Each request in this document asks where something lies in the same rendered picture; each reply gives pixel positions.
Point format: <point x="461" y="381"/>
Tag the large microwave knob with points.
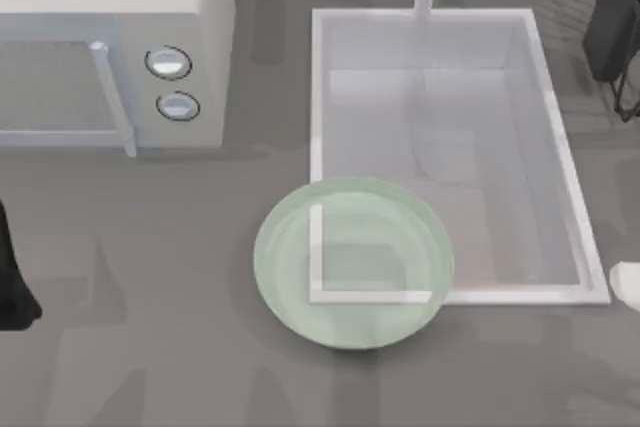
<point x="168" y="63"/>

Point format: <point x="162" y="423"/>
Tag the black dish rack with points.
<point x="616" y="32"/>

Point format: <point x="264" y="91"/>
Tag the pale green glass plate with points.
<point x="354" y="263"/>

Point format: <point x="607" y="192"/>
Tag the white sink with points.
<point x="450" y="157"/>

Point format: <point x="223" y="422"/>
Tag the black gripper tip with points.
<point x="11" y="282"/>

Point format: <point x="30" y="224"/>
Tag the pale microwave oven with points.
<point x="165" y="7"/>

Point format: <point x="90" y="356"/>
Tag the small microwave knob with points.
<point x="178" y="106"/>

